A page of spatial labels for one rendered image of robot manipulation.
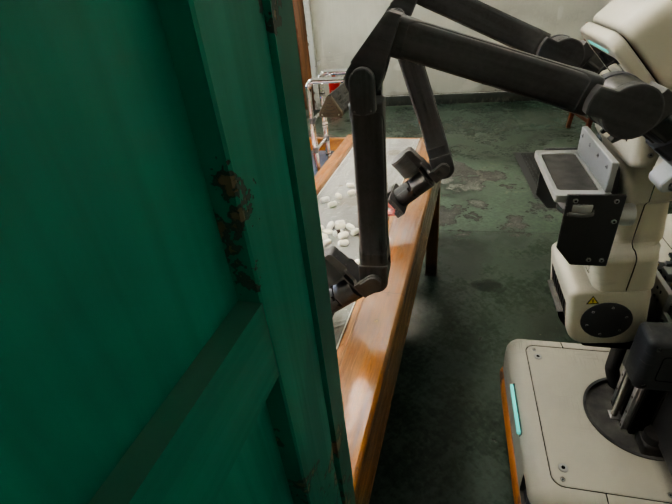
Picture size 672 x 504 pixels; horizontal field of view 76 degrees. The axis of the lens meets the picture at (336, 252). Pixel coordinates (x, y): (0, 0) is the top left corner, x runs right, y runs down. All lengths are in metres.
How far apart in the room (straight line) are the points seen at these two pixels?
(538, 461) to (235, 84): 1.32
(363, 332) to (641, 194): 0.62
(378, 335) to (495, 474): 0.86
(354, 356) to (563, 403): 0.81
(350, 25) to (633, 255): 4.93
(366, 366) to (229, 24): 0.78
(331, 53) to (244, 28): 5.56
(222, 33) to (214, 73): 0.02
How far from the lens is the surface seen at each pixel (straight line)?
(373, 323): 1.00
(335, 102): 1.49
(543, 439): 1.46
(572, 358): 1.70
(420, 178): 1.21
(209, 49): 0.19
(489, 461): 1.71
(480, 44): 0.72
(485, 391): 1.89
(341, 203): 1.57
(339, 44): 5.73
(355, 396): 0.86
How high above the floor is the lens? 1.43
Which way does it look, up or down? 33 degrees down
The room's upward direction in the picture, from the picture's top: 6 degrees counter-clockwise
